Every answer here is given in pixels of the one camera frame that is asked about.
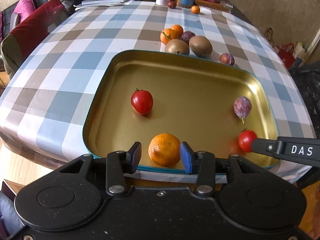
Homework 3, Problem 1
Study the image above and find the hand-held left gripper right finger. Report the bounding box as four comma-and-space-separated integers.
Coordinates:
179, 142, 265, 197

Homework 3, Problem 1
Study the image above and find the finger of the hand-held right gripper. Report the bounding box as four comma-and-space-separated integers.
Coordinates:
251, 137, 284, 154

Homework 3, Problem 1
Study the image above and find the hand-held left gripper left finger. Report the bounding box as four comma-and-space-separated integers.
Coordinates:
59, 142, 142, 197

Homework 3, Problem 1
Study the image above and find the pale scuffed orange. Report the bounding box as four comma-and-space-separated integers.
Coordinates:
148, 133, 181, 167

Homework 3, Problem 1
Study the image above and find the pale purple plum with stem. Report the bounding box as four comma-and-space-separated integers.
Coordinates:
233, 96, 252, 125

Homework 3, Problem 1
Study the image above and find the small red tomato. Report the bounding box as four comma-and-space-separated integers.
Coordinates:
131, 88, 154, 115

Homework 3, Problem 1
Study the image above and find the golden tin tray teal rim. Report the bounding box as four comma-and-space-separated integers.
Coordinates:
82, 50, 279, 175

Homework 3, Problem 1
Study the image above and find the dark purple plum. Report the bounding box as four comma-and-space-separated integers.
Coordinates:
180, 31, 196, 44

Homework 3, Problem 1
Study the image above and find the bright orange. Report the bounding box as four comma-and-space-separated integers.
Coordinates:
171, 24, 184, 36

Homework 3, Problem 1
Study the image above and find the red paper bag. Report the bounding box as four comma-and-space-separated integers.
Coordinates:
277, 43, 295, 69

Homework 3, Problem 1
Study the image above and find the reddish purple plum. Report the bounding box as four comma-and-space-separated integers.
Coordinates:
219, 53, 235, 66

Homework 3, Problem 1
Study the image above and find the white paper bag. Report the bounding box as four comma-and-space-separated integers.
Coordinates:
294, 42, 310, 65

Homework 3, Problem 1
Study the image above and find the beige paper bag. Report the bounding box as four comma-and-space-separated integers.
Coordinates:
264, 27, 279, 53

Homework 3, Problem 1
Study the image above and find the large brown kiwi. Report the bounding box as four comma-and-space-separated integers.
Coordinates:
189, 35, 213, 58

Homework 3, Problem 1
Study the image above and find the checkered tablecloth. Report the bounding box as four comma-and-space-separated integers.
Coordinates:
0, 0, 317, 184

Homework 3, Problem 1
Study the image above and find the orange with green stem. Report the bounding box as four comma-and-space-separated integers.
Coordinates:
160, 28, 180, 45

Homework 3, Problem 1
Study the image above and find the wooden board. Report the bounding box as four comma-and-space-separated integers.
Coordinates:
196, 0, 232, 12

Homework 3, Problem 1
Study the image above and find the olive chair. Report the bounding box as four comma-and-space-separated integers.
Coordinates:
0, 34, 25, 80

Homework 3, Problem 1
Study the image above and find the dark red cloth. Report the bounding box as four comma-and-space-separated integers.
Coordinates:
9, 0, 70, 60

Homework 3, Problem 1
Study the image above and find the pink cushion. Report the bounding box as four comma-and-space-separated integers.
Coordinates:
13, 0, 36, 23

